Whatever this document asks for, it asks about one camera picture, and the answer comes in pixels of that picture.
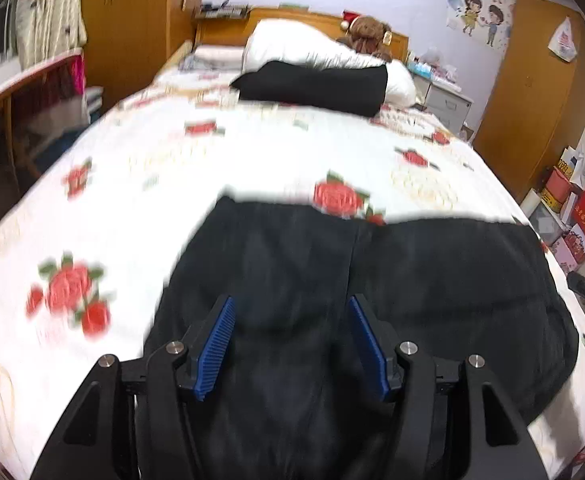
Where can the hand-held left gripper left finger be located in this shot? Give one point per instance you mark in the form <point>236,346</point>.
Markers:
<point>215,345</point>

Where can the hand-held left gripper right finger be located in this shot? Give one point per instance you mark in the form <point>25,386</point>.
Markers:
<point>367,345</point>

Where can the black puffer jacket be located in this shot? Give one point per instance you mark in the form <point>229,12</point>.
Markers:
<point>447,285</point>

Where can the white paper roll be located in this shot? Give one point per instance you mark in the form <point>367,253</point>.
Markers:
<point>530,206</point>

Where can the red bucket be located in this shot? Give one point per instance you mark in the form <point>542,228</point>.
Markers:
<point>557,187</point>

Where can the bed with floral sheet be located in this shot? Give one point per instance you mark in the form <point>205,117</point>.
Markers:
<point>172,160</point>

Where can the small cardboard box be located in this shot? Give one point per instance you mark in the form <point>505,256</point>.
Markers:
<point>467,134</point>

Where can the wooden wardrobe with plastic bag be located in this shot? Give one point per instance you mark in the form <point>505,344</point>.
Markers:
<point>522,100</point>

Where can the grey drawer cabinet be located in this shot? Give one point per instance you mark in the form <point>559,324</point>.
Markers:
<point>447,107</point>

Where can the white plastic bag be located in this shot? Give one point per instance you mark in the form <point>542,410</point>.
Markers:
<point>562,40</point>

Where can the black folded garment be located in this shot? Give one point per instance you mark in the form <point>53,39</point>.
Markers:
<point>322,85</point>

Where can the pile of toiletry packets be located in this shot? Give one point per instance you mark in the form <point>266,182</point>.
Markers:
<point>430,67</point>

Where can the pale flat pillow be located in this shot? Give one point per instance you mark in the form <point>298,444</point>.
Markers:
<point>212,57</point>

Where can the pink cloth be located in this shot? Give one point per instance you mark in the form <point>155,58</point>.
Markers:
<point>77,75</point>

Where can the white pillow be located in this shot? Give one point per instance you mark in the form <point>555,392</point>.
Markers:
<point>282,45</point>

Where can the brown teddy bear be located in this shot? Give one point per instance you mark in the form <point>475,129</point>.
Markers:
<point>367,35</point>

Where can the wooden desk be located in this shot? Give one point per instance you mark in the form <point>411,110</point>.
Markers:
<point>2,105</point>

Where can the red santa hat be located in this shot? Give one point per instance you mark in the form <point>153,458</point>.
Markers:
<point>350,19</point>

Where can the wooden wardrobe beside curtain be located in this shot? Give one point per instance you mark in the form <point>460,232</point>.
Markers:
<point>137,25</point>

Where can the small dark clutter pile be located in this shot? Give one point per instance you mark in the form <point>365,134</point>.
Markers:
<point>222,11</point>

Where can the wooden headboard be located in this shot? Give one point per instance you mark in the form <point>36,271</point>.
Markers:
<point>292,14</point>

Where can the patterned cream curtain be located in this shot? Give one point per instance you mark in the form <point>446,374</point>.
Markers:
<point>47,15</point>

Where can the cartoon wall sticker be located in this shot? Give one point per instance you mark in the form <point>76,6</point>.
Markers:
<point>480,10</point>

